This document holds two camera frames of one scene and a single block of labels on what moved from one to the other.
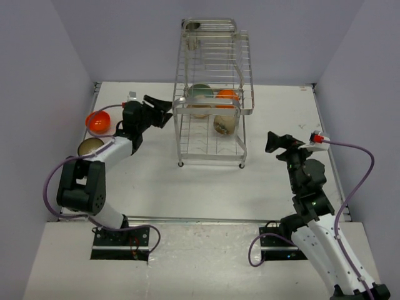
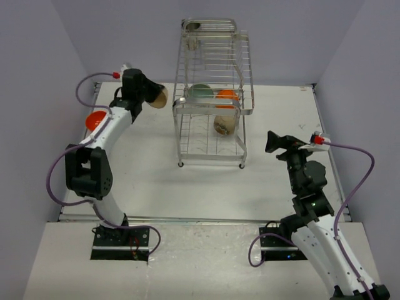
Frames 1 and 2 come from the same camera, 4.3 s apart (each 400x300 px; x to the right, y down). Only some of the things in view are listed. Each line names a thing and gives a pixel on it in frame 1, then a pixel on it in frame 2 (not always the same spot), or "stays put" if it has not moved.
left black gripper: [161, 118] → [155, 89]
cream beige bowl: [199, 106] → [161, 100]
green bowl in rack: [200, 89] stays put
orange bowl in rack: [227, 94] stays put
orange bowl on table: [97, 122] stays put
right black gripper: [285, 142] stays put
